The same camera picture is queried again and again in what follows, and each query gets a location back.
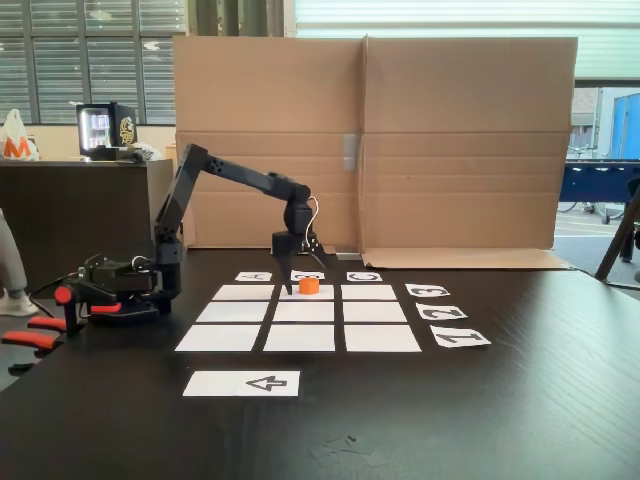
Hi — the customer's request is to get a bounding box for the paper sheet number 2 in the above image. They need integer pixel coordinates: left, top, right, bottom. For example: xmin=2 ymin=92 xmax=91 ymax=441
xmin=415 ymin=302 xmax=470 ymax=321

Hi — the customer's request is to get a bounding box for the black power cable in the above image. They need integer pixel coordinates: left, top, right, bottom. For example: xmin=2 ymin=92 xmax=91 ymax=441
xmin=29 ymin=272 xmax=81 ymax=321

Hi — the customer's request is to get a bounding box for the white orange plastic bag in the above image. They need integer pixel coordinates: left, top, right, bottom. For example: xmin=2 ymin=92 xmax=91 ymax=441
xmin=0 ymin=108 xmax=40 ymax=162

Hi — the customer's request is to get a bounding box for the white arrow paper sheet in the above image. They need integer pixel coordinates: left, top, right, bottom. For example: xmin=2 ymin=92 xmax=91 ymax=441
xmin=182 ymin=369 xmax=302 ymax=399

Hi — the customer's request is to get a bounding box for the dark slanted stand leg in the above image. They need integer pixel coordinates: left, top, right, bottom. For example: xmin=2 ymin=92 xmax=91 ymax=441
xmin=594 ymin=177 xmax=640 ymax=291

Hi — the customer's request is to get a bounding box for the dark brown counter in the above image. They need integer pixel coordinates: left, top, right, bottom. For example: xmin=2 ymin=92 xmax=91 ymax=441
xmin=0 ymin=158 xmax=176 ymax=301

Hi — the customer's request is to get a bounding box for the brown cardboard screen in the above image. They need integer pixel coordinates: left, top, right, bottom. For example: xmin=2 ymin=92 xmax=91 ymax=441
xmin=172 ymin=34 xmax=369 ymax=251
xmin=358 ymin=35 xmax=579 ymax=271

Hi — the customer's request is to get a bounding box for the blue container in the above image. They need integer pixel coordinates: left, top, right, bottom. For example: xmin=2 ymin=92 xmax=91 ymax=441
xmin=612 ymin=92 xmax=640 ymax=161

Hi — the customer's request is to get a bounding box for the person in grey trousers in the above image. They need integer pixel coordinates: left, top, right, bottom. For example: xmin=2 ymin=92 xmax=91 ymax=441
xmin=0 ymin=207 xmax=40 ymax=317

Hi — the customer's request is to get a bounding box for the black mini fridge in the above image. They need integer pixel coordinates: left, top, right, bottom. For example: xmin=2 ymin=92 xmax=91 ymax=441
xmin=75 ymin=102 xmax=137 ymax=162

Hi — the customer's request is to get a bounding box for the black red table clamp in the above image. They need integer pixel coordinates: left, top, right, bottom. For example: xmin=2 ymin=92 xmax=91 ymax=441
xmin=53 ymin=279 xmax=124 ymax=339

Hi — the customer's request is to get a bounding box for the white nine-square grid sheet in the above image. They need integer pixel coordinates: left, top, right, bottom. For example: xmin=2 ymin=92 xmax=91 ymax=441
xmin=173 ymin=283 xmax=424 ymax=354

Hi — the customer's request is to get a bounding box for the orange handled clamp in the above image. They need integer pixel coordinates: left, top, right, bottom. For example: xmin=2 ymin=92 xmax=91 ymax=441
xmin=0 ymin=329 xmax=64 ymax=355

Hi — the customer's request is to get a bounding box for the paper sheet number 1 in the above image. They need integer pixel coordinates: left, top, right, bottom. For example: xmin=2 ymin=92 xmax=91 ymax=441
xmin=428 ymin=324 xmax=492 ymax=349

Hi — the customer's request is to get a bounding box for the paper sheet number 3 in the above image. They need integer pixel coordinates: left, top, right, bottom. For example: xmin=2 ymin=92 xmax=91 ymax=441
xmin=404 ymin=283 xmax=451 ymax=299

